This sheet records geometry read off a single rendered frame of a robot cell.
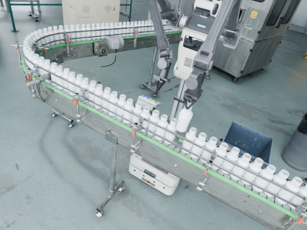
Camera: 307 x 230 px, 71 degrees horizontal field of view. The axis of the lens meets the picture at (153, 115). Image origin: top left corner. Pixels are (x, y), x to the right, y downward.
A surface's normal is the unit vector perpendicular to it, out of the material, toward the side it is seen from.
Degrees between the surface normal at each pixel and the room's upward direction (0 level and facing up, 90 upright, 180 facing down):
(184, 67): 90
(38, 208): 0
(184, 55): 90
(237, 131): 90
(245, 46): 90
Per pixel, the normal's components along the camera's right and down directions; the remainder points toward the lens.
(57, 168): 0.16, -0.79
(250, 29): -0.73, 0.30
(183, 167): -0.49, 0.45
